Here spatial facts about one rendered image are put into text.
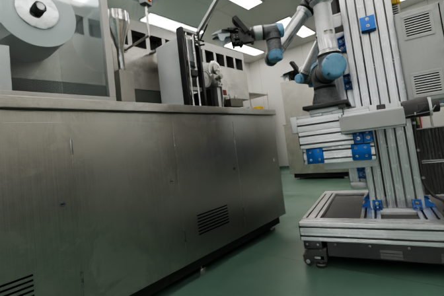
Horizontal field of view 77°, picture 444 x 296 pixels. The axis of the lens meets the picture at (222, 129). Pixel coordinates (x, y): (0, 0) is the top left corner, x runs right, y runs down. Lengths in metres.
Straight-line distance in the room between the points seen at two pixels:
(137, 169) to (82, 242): 0.35
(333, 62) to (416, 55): 0.45
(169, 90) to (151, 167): 0.80
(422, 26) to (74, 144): 1.68
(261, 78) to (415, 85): 5.85
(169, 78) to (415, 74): 1.45
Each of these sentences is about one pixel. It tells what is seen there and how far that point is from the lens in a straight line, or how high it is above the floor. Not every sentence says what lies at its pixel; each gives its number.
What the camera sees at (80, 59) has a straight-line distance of 1.34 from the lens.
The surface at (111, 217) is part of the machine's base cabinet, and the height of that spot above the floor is 0.43.
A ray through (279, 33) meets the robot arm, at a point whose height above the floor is 1.19.
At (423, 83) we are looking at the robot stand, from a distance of 1.73.
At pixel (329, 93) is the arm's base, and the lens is 1.59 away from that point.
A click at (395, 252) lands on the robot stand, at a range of 1.54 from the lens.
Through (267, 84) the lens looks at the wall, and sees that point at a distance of 7.21.
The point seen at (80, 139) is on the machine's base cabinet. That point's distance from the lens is 1.21.
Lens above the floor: 0.65
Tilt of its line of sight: 4 degrees up
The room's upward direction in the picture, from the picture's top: 7 degrees counter-clockwise
